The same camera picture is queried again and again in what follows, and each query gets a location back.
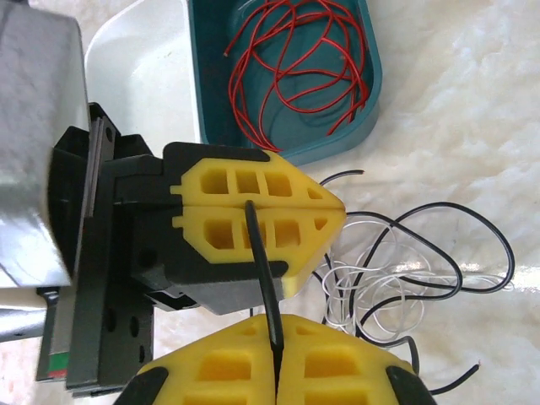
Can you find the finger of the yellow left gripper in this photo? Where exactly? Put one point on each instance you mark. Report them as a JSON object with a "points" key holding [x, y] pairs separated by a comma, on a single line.
{"points": [[304, 190], [308, 244]]}

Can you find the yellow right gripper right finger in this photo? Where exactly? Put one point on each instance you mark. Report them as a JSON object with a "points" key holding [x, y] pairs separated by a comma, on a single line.
{"points": [[337, 371]]}

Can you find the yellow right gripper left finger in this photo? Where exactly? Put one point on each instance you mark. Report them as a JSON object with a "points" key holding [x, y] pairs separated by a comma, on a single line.
{"points": [[202, 371]]}

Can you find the teal plastic bin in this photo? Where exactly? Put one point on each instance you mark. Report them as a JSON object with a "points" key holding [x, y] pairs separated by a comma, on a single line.
{"points": [[211, 84]]}

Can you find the white plastic bin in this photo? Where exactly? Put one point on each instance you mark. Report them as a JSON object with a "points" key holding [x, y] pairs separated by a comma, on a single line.
{"points": [[147, 63]]}

